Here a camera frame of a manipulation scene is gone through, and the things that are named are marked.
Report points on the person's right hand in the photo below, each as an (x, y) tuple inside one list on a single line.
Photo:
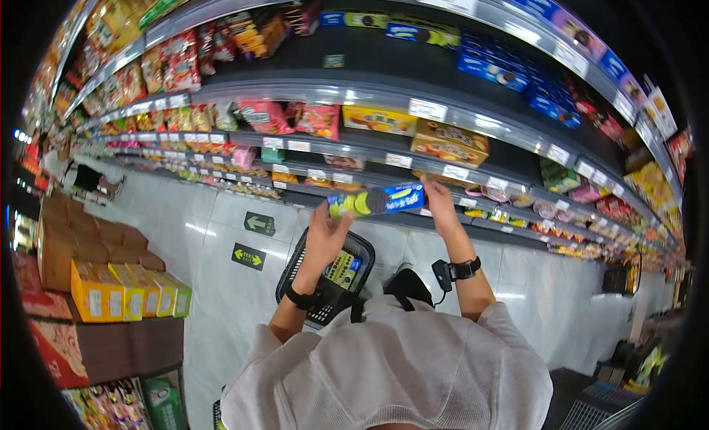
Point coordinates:
[(443, 208)]

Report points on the person's left hand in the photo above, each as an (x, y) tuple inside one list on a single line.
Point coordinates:
[(323, 244)]

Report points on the person's left fingers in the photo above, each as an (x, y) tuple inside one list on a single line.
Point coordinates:
[(319, 213)]

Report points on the person's right fingers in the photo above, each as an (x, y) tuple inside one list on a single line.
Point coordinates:
[(431, 190)]

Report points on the person's left thumb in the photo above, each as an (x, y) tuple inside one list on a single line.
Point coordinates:
[(345, 224)]

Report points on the blue cookie packet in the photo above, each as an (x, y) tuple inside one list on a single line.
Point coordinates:
[(382, 200)]

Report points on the black shopping basket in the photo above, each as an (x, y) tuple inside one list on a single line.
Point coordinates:
[(354, 252)]

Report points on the yellow and blue cookie packets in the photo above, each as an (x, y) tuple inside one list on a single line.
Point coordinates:
[(343, 269)]

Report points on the green arrow floor sticker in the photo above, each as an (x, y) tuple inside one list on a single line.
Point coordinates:
[(248, 257), (259, 224)]

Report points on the black wrist band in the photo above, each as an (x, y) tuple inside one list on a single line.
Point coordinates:
[(302, 298), (462, 269)]

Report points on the person's legs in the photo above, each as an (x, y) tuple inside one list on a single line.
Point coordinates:
[(409, 288)]

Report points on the full shop shelf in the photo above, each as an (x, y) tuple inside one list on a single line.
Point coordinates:
[(387, 97)]

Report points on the person's body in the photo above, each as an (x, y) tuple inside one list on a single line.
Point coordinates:
[(387, 369)]

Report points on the row of yellow boxes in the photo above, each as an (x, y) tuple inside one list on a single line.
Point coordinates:
[(127, 294)]

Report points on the stack of brown cartons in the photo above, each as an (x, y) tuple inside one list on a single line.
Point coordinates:
[(83, 236)]

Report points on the brown display stand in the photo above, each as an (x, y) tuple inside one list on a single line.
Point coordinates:
[(111, 347)]

